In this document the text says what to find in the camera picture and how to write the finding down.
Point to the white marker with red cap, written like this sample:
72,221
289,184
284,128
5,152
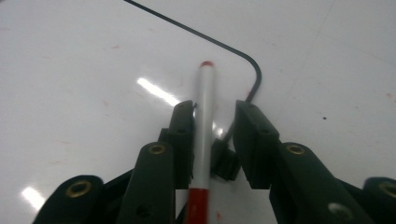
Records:
204,130

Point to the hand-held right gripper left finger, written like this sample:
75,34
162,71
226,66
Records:
152,183

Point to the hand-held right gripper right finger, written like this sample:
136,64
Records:
280,168

